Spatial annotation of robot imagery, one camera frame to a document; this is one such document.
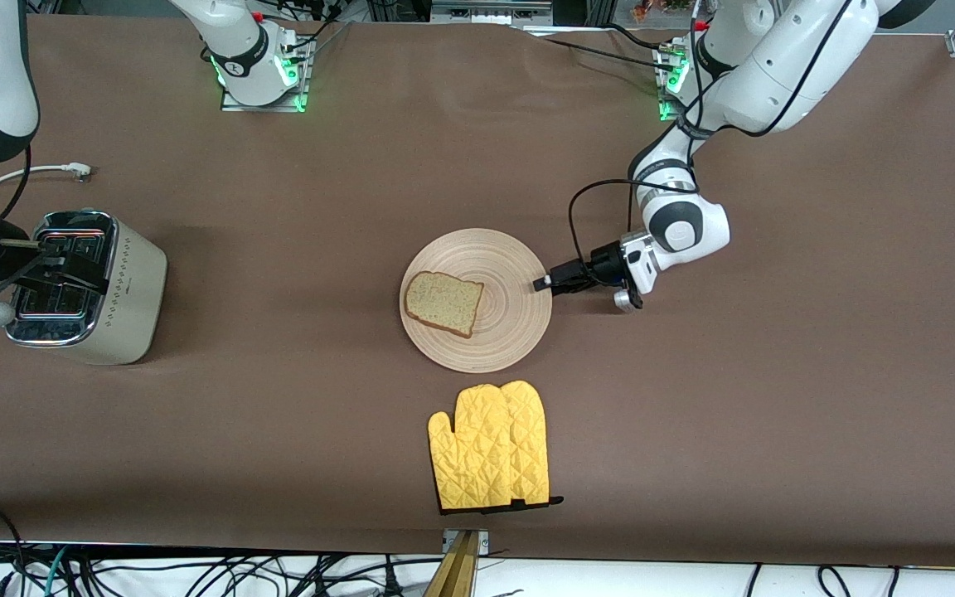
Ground grey equipment box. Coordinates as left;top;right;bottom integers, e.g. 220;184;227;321
432;0;553;26

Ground orange patterned object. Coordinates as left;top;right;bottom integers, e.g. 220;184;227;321
631;0;698;22

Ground yellow quilted oven mitt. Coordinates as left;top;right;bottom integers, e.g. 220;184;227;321
428;383;521;512
498;380;565;509

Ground teal cable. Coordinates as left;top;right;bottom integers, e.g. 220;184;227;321
41;546;74;597

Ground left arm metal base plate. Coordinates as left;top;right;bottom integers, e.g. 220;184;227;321
654;46;694;124

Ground round wooden plate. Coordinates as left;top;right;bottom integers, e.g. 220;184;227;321
400;228;553;374

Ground cream chrome toaster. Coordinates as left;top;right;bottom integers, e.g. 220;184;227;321
5;209;168;366

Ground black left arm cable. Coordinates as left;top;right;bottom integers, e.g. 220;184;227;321
568;0;853;274

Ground wooden bar with metal bracket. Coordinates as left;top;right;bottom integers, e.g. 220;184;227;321
424;529;492;597

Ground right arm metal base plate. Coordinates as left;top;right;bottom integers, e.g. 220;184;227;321
221;37;313;113

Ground brown bread slice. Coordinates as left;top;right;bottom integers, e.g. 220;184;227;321
405;271;485;339

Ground tangled black floor cables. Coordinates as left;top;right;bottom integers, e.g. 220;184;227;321
71;552;414;597

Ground black cable on table cover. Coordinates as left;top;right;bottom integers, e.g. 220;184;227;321
519;23;686;72

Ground black cables at arm base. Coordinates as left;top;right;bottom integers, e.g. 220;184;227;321
274;0;356;52

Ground brown table cover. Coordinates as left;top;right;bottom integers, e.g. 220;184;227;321
0;12;955;570

